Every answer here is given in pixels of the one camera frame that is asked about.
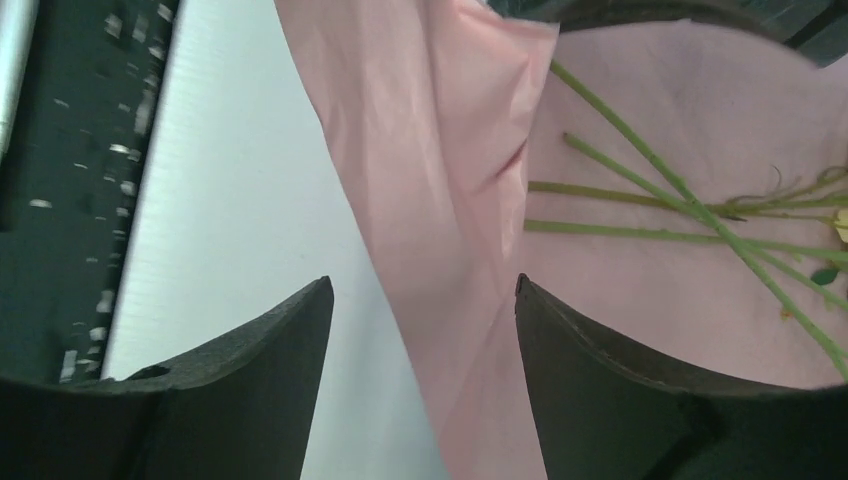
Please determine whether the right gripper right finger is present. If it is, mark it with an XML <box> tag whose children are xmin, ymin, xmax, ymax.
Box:
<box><xmin>515</xmin><ymin>275</ymin><xmax>847</xmax><ymax>480</ymax></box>

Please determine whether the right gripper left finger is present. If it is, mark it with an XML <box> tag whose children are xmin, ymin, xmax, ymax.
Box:
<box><xmin>1</xmin><ymin>277</ymin><xmax>334</xmax><ymax>480</ymax></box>

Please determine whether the fake flower bouquet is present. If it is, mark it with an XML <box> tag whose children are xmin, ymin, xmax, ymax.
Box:
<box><xmin>524</xmin><ymin>62</ymin><xmax>847</xmax><ymax>377</ymax></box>

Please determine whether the purple pink wrapping paper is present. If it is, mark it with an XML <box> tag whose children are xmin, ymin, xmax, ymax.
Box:
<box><xmin>276</xmin><ymin>1</ymin><xmax>847</xmax><ymax>479</ymax></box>

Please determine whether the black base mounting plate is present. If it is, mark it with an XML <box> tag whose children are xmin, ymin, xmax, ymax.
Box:
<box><xmin>1</xmin><ymin>0</ymin><xmax>180</xmax><ymax>384</ymax></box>

